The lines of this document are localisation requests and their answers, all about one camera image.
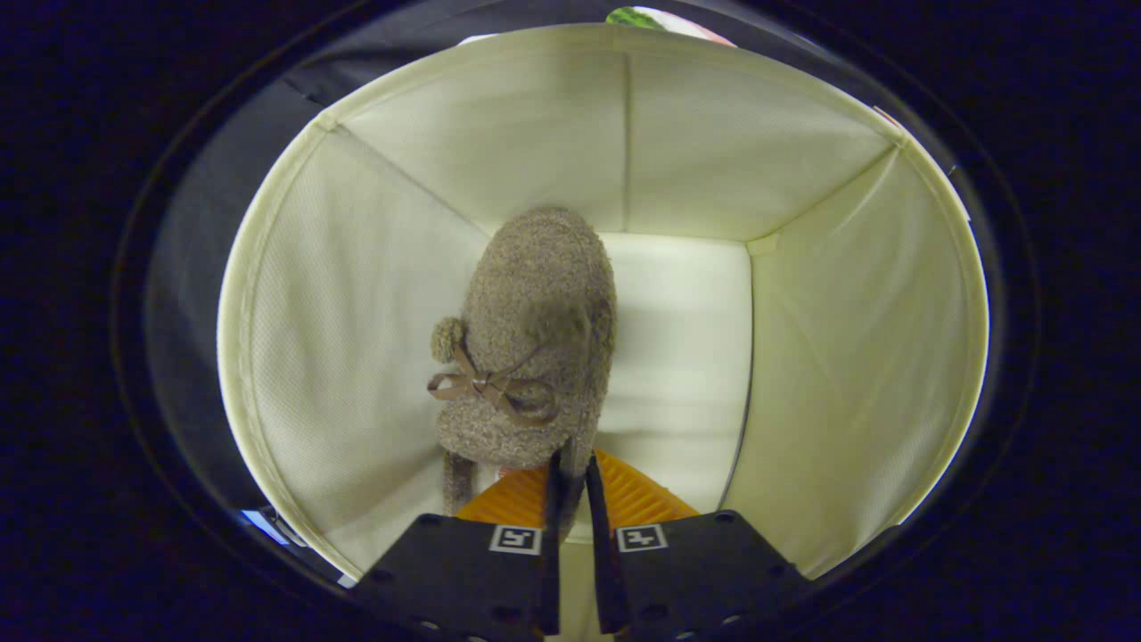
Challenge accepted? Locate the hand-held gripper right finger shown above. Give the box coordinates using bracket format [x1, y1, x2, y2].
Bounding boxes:
[584, 446, 814, 638]

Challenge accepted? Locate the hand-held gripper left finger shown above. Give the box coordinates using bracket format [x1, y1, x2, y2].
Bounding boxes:
[350, 449, 564, 638]

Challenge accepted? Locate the beige fabric storage box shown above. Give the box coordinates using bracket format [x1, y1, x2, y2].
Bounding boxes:
[217, 22, 990, 580]

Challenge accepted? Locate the brown fuzzy shoe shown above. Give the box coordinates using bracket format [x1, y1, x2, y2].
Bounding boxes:
[426, 207, 618, 518]

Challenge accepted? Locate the phone with blue screen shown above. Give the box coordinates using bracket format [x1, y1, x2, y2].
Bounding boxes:
[241, 508, 291, 547]

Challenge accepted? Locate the watermelon slice plush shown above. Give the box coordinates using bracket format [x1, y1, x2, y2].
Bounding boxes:
[606, 6, 737, 47]

